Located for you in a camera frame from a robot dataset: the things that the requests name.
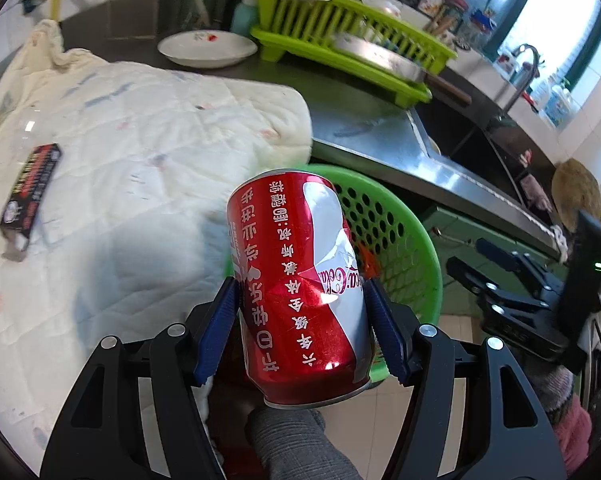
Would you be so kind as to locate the steel sink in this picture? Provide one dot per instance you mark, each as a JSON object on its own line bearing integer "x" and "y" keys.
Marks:
{"x": 480, "y": 135}

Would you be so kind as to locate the green plastic basket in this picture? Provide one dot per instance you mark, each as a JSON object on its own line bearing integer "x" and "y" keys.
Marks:
{"x": 380, "y": 210}

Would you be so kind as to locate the green dish rack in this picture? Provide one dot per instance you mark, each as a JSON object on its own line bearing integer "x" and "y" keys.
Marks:
{"x": 300, "y": 15}

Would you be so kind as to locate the person's right hand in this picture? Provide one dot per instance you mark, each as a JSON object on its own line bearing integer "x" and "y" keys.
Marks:
{"x": 550, "y": 385}

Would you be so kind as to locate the round woven mat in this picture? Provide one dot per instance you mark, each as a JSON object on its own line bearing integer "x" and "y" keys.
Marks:
{"x": 575, "y": 190}

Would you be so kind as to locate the white plastic bottle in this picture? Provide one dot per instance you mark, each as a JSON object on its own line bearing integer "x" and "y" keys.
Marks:
{"x": 540, "y": 97}

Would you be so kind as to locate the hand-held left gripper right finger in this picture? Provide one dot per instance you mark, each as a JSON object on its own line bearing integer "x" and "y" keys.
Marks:
{"x": 385, "y": 330}

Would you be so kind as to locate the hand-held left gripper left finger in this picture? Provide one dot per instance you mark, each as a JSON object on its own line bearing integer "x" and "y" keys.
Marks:
{"x": 215, "y": 330}

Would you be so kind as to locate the small black box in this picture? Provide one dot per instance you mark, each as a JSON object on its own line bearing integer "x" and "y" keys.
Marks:
{"x": 30, "y": 190}

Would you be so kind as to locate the green cabinet door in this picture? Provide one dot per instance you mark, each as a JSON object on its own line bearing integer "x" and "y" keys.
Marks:
{"x": 460, "y": 230}

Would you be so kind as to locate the cream quilted cloth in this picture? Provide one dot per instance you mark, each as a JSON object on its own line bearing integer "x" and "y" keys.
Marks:
{"x": 155, "y": 125}

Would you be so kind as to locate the green glass jar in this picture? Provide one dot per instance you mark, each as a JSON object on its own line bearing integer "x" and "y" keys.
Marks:
{"x": 198, "y": 5}

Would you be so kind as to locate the teal bottle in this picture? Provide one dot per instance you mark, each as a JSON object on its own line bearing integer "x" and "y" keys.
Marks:
{"x": 244, "y": 17}

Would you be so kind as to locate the red soda can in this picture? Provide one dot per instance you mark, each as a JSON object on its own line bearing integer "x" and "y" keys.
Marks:
{"x": 290, "y": 285}

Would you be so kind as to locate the white ceramic bowl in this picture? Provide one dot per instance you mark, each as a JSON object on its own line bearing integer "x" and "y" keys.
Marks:
{"x": 205, "y": 50}

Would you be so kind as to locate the metal faucet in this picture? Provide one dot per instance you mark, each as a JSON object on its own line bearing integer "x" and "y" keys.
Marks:
{"x": 528, "y": 57}

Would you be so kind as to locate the clear blue bottle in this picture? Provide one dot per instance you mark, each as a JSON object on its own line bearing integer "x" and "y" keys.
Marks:
{"x": 560, "y": 107}

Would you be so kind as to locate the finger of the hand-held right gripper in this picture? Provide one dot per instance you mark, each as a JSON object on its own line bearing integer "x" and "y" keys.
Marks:
{"x": 500, "y": 300}
{"x": 495, "y": 251}

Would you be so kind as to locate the person's right forearm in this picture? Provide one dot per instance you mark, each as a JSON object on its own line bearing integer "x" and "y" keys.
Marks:
{"x": 575, "y": 435}

